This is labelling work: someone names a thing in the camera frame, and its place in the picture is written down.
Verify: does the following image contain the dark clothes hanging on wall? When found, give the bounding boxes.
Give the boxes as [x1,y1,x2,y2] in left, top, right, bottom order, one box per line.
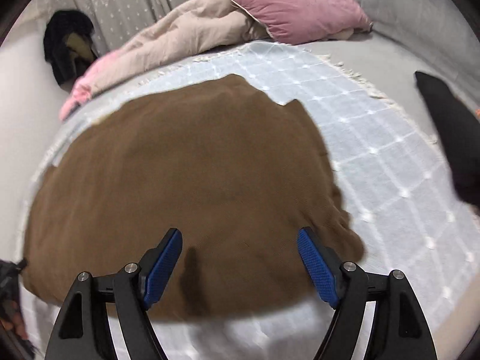
[43,10,98,92]

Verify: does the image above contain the pink beige duvet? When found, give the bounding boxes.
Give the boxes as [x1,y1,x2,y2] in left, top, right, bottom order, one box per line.
[58,0,268,121]

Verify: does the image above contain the person left hand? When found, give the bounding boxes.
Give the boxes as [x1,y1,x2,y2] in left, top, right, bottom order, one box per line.
[1,299,29,341]

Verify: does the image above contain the light blue checked blanket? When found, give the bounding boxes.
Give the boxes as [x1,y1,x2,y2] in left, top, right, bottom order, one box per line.
[16,41,479,359]

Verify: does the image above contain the black folded garment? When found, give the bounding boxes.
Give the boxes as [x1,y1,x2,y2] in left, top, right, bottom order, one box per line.
[414,71,479,209]

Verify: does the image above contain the grey quilted headboard cushion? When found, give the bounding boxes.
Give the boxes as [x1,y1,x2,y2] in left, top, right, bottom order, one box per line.
[356,0,479,102]

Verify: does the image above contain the pink velvet pillow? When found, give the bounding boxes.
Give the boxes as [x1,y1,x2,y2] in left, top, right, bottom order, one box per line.
[231,0,373,45]

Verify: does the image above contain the brown coat with fur collar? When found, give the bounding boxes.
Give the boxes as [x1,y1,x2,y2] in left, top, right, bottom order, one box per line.
[23,75,365,320]

